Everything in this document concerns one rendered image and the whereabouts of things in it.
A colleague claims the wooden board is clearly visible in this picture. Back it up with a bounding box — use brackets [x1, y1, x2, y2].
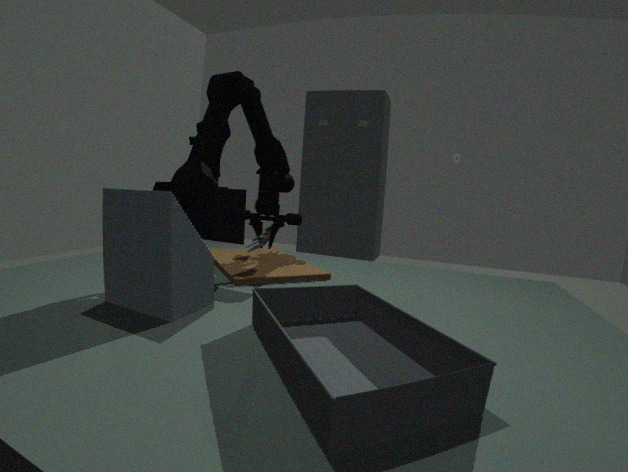
[209, 248, 331, 285]

